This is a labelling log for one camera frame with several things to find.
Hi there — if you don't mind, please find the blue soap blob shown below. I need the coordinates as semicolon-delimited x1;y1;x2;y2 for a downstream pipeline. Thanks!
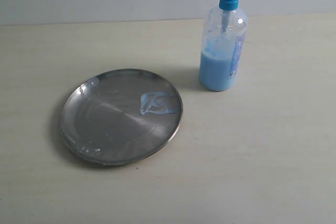
140;92;180;115

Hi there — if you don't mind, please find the blue pump soap bottle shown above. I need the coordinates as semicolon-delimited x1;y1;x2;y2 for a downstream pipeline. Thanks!
199;0;248;92

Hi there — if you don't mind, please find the round steel plate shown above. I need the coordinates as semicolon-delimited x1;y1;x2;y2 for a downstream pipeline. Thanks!
59;69;183;166

